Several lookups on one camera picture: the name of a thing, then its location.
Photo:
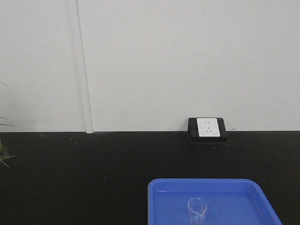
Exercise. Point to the clear glass beaker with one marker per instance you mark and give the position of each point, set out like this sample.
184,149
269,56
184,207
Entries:
197,208

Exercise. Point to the blue plastic tray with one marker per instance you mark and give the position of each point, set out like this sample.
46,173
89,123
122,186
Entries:
229,201

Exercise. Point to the white wall power socket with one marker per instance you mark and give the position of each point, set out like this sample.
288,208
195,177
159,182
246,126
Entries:
208,127

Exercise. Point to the black socket mounting box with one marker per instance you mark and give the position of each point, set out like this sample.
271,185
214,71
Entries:
194,136

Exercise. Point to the green plant leaves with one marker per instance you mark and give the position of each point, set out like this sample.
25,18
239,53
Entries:
4,153

